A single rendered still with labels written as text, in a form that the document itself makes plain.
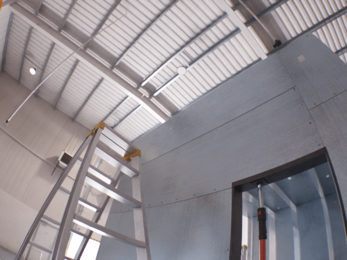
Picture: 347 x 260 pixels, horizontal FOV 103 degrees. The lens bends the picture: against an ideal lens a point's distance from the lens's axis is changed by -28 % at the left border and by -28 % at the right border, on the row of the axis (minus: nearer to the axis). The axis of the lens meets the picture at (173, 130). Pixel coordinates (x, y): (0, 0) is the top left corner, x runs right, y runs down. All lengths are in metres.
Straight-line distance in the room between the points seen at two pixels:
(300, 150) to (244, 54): 6.43
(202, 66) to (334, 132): 6.81
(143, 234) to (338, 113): 1.16
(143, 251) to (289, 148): 0.90
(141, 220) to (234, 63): 6.92
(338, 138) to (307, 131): 0.19
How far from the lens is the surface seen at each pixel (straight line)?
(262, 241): 1.03
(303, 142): 1.11
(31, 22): 8.70
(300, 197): 4.30
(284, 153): 1.12
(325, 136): 1.10
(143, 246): 0.89
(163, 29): 7.12
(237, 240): 1.11
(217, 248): 1.11
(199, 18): 6.87
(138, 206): 1.03
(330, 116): 1.16
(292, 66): 1.59
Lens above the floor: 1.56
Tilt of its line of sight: 42 degrees up
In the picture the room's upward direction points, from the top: 12 degrees clockwise
